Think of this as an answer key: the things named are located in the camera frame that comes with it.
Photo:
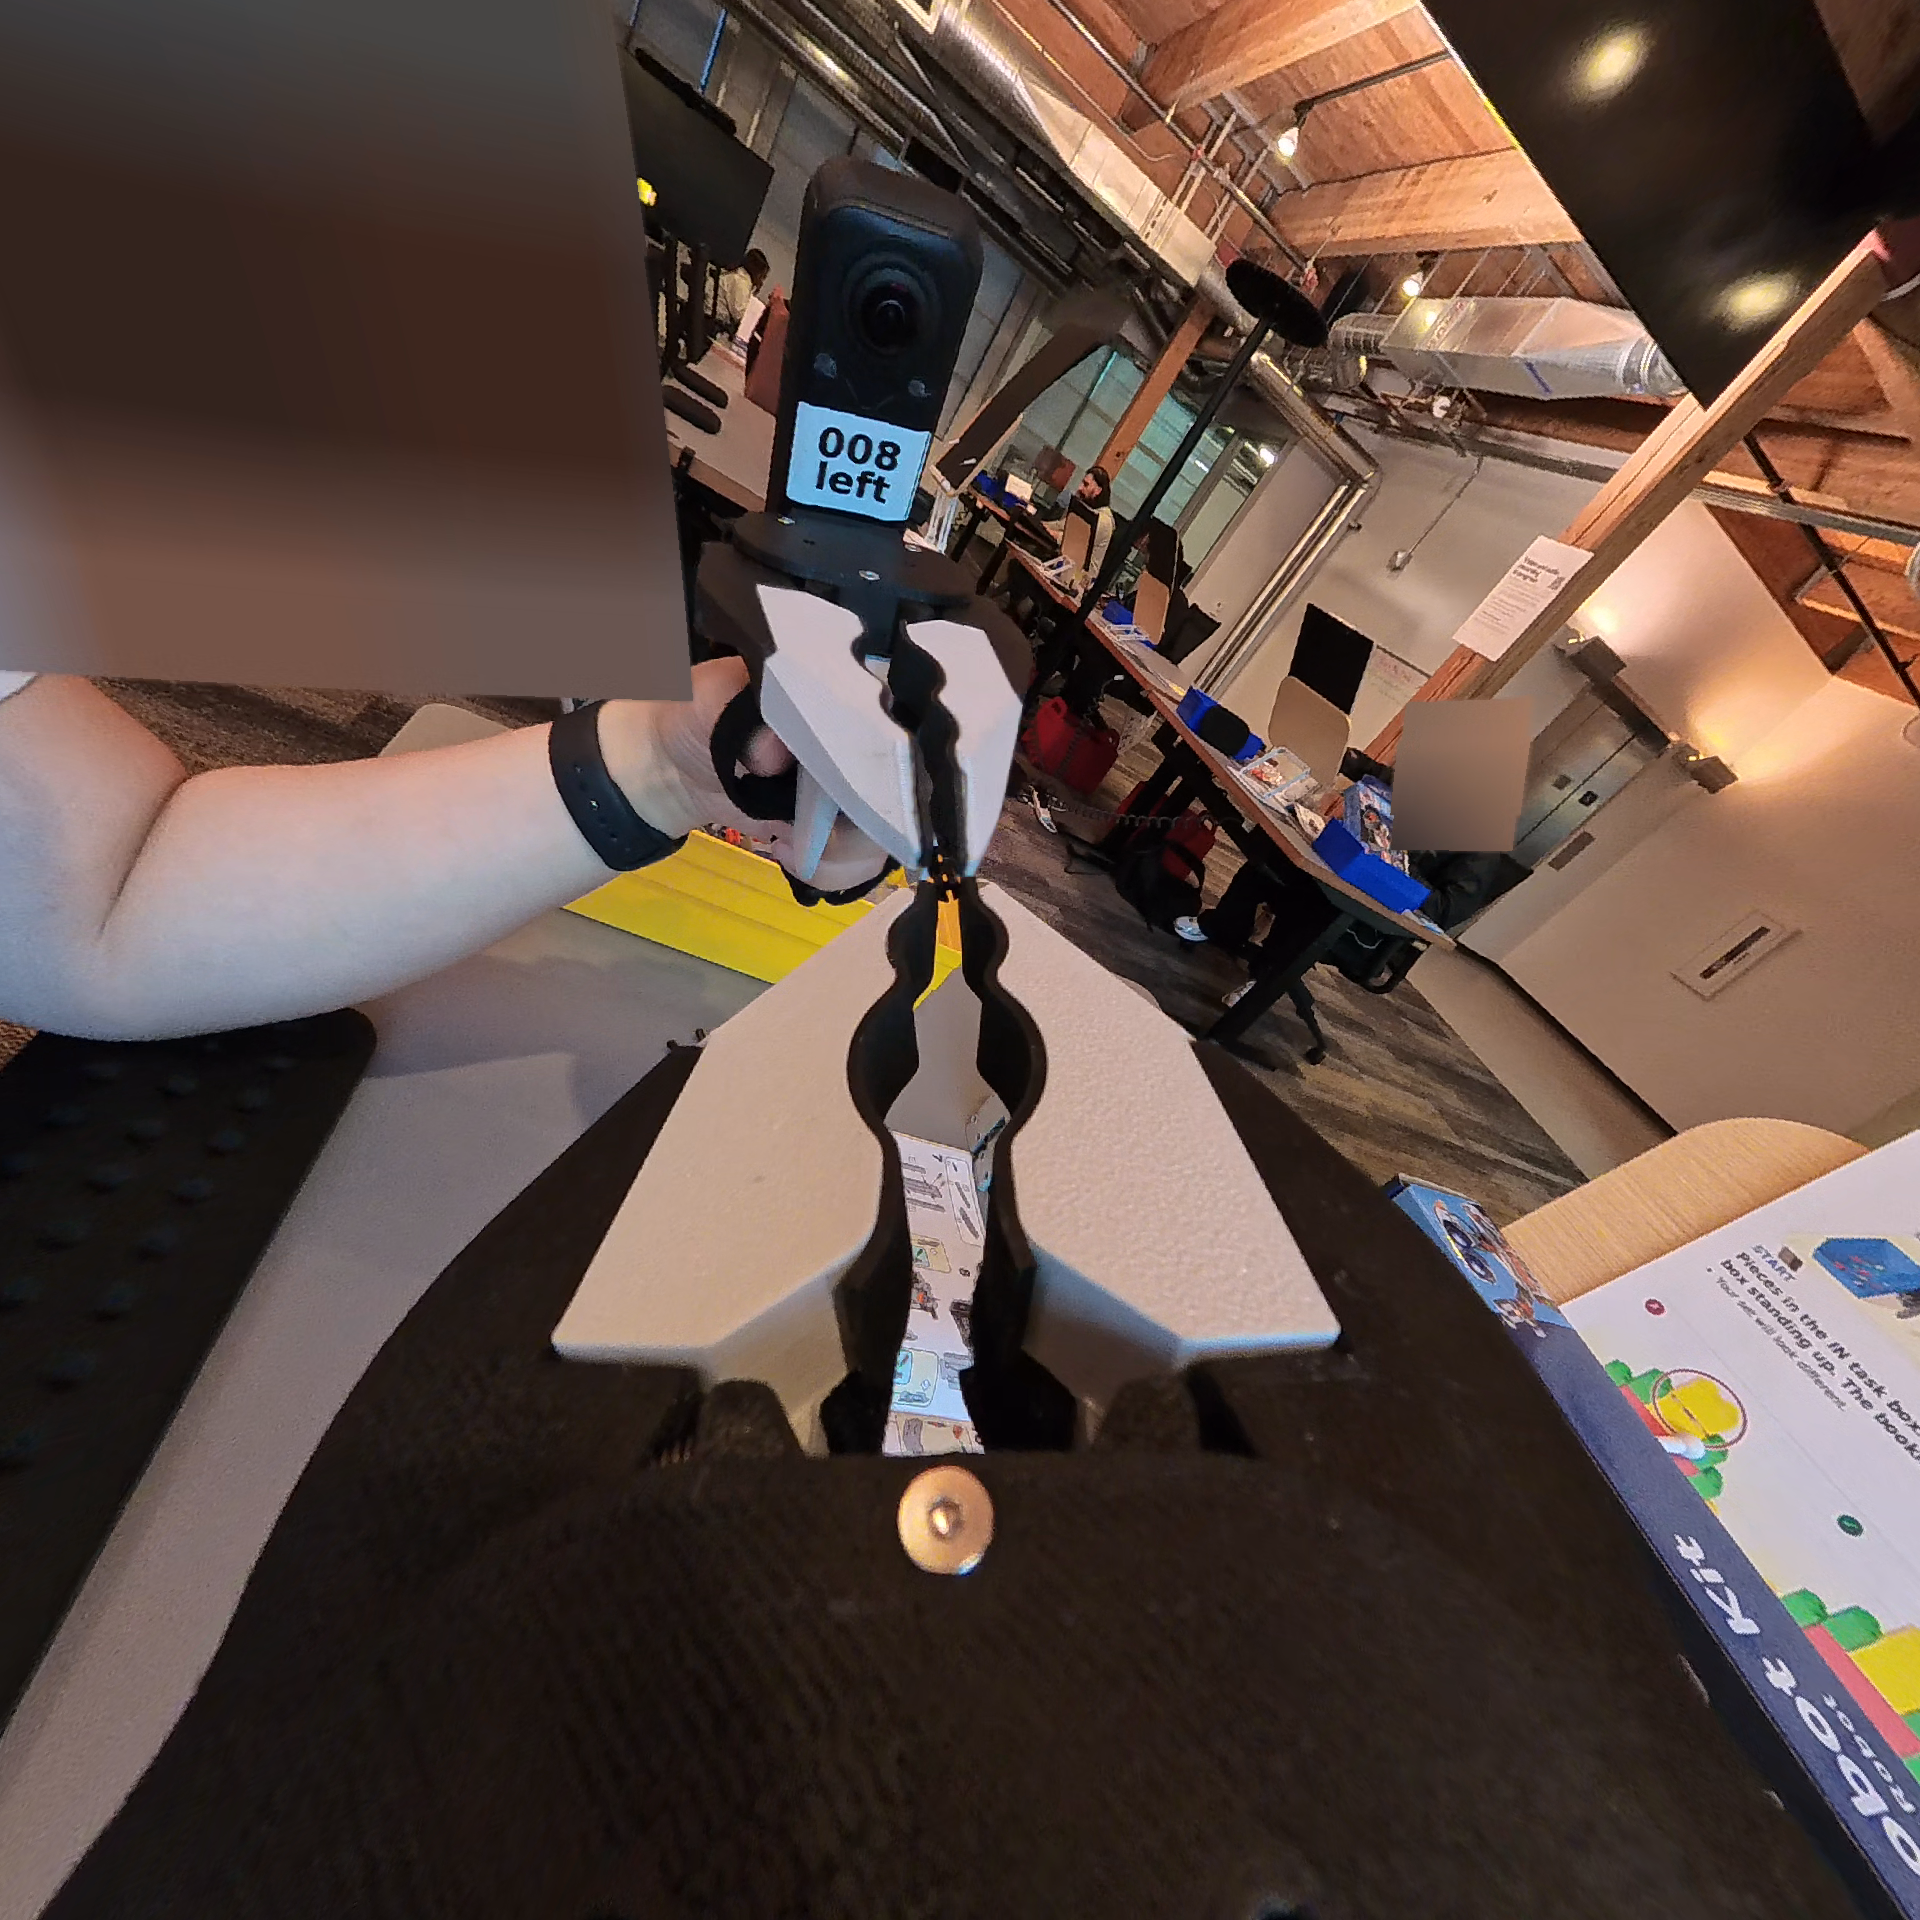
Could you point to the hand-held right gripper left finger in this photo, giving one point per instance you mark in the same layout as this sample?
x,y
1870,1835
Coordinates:
x,y
721,1200

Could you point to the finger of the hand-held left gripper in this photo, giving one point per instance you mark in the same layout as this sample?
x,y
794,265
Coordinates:
x,y
832,705
983,705

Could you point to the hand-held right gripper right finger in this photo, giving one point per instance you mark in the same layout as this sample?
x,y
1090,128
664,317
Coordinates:
x,y
1185,1184

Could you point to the person's left forearm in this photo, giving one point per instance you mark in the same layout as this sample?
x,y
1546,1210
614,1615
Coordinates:
x,y
301,871

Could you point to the long wooden desk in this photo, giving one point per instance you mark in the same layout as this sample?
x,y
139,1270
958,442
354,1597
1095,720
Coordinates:
x,y
1201,705

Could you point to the grey desk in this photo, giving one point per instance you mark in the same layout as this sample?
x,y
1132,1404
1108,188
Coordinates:
x,y
495,1081

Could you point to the white task instruction board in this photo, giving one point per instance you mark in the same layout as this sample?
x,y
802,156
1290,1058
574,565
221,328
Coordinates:
x,y
1771,1350

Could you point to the person's left hand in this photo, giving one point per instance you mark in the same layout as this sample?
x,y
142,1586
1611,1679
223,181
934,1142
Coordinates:
x,y
668,773

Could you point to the red storage bin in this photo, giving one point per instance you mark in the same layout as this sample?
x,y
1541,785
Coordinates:
x,y
1068,742

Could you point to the black monitor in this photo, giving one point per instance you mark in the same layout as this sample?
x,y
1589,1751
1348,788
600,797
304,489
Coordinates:
x,y
698,164

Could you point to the open building instruction booklet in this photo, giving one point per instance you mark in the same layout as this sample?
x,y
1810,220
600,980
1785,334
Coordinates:
x,y
939,1275

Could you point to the yellow plastic bin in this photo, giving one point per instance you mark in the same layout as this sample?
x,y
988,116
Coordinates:
x,y
705,900

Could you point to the blue plastic bin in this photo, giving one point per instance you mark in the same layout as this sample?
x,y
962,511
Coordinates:
x,y
1219,723
1372,871

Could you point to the black wristband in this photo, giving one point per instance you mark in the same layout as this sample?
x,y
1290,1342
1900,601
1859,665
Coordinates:
x,y
593,795

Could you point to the black floor lamp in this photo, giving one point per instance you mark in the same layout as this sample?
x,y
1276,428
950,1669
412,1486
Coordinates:
x,y
1201,451

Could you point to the cardboard box with black lid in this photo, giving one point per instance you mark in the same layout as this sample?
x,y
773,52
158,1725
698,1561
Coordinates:
x,y
1320,675

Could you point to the light plywood stand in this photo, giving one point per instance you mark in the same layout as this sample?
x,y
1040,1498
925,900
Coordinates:
x,y
1650,1200

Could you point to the black studded mat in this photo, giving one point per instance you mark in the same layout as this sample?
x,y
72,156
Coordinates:
x,y
151,1275

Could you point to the dark blue robot kit box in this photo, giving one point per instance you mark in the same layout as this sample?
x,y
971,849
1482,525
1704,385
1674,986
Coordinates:
x,y
1724,1620

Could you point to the black glossy panel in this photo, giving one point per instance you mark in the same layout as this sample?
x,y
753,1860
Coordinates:
x,y
1680,151

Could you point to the paper wall notice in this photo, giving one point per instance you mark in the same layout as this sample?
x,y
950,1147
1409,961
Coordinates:
x,y
1522,592

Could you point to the large silver air duct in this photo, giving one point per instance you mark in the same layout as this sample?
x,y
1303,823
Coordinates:
x,y
1501,348

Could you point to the wooden support post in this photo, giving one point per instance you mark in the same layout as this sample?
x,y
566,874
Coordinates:
x,y
1650,481

